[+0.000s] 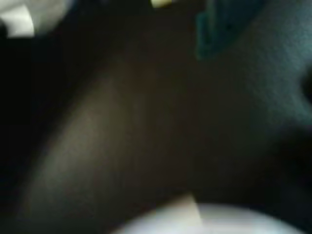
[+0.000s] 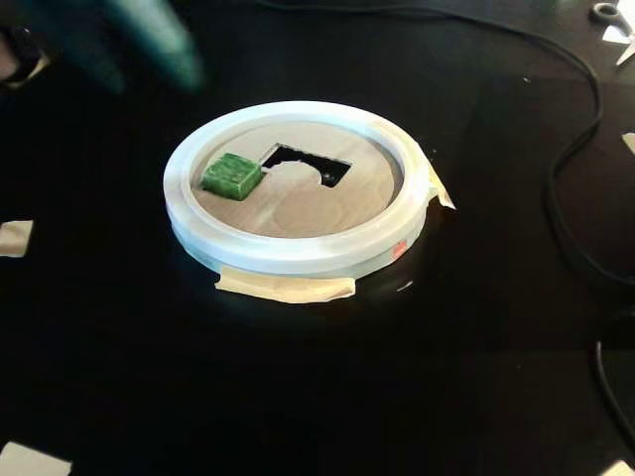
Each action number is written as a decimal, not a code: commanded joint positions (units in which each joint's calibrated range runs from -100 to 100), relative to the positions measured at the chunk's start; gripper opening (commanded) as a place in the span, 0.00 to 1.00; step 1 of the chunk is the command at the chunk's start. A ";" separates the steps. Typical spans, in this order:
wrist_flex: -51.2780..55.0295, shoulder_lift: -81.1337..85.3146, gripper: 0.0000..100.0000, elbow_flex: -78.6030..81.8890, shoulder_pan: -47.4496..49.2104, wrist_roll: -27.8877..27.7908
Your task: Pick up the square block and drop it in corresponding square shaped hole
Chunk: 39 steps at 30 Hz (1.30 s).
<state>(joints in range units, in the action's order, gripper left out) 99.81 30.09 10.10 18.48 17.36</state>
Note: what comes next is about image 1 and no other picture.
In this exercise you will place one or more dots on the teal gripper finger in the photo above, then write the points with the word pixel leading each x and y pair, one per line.
pixel 219 29

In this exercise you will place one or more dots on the white round container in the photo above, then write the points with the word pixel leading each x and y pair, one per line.
pixel 219 219

